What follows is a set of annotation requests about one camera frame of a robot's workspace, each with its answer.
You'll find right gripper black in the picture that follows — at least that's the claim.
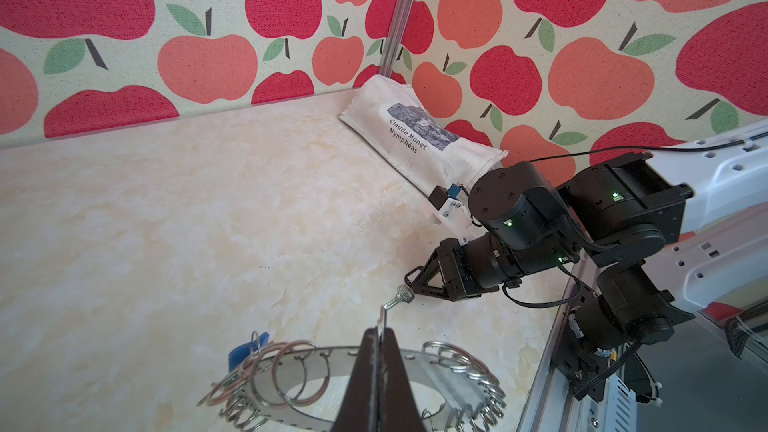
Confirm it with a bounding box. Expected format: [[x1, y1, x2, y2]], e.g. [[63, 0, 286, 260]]
[[404, 237, 499, 302]]

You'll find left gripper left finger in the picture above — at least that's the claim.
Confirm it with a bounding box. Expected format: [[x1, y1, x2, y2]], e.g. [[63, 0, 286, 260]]
[[331, 328, 380, 432]]

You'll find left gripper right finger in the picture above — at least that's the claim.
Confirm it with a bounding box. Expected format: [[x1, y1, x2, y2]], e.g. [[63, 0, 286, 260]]
[[377, 328, 425, 432]]

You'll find metal disc with key rings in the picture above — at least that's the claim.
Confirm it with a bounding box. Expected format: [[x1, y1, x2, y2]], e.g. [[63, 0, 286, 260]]
[[198, 328, 506, 431]]

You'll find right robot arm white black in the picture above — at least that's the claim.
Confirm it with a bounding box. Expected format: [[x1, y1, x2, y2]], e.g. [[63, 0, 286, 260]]
[[405, 121, 767, 400]]

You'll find key with blue tag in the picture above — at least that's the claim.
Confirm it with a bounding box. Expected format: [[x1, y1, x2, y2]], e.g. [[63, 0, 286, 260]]
[[228, 331, 270, 372]]

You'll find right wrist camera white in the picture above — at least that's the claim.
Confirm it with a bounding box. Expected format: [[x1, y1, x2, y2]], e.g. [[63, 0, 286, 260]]
[[428, 184, 474, 245]]

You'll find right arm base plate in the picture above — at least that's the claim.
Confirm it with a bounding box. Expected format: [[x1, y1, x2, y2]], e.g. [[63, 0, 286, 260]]
[[554, 305, 629, 402]]

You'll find front aluminium rail frame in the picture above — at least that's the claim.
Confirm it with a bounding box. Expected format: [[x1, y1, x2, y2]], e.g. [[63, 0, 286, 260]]
[[515, 251, 768, 432]]

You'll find right aluminium corner post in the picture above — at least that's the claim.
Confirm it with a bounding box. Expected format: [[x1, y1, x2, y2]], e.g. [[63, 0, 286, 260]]
[[379, 0, 413, 77]]

